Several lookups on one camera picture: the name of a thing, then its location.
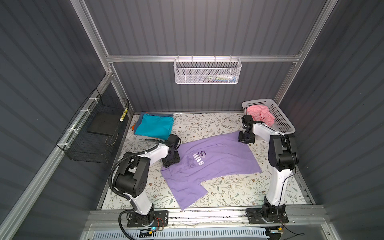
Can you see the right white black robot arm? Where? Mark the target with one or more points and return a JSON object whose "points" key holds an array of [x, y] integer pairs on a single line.
{"points": [[282, 156]]}

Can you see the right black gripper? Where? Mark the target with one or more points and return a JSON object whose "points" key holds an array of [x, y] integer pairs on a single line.
{"points": [[240, 138]]}

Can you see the folded teal t shirt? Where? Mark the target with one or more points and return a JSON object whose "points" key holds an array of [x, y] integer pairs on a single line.
{"points": [[159, 127]]}

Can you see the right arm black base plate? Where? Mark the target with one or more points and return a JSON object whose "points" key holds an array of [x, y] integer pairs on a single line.
{"points": [[259, 216]]}

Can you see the folded blue grey t shirt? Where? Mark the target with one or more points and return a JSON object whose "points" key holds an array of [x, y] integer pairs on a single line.
{"points": [[137, 124]]}

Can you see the floral patterned table mat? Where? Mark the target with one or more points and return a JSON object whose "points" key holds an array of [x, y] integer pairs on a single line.
{"points": [[228, 191]]}

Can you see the white plastic laundry basket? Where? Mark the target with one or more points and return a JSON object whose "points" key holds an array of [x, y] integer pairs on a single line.
{"points": [[281, 123]]}

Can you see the black pad in wire basket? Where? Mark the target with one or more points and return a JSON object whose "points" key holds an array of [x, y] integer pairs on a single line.
{"points": [[104, 124]]}

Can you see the white ventilated cable duct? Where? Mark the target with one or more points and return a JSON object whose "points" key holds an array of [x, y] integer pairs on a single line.
{"points": [[202, 233]]}

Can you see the yellow marker pen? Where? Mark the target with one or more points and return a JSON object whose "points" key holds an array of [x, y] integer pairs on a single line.
{"points": [[123, 114]]}

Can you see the white wire mesh wall basket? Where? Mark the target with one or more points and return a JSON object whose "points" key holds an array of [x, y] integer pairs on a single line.
{"points": [[188, 70]]}

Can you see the markers in white basket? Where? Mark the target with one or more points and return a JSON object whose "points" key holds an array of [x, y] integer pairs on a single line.
{"points": [[219, 79]]}

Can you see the pink crumpled t shirt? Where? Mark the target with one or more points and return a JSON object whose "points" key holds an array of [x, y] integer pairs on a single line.
{"points": [[261, 113]]}

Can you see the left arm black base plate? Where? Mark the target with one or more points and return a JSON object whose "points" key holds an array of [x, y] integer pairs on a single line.
{"points": [[153, 219]]}

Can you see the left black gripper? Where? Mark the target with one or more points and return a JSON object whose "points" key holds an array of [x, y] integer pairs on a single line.
{"points": [[177, 159]]}

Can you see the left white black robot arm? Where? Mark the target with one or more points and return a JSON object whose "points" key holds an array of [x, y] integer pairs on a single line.
{"points": [[128, 177]]}

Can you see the purple printed t shirt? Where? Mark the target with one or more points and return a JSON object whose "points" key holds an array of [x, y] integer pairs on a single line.
{"points": [[206, 159]]}

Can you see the black wire wall basket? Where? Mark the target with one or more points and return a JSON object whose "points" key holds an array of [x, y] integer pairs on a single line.
{"points": [[79, 145]]}

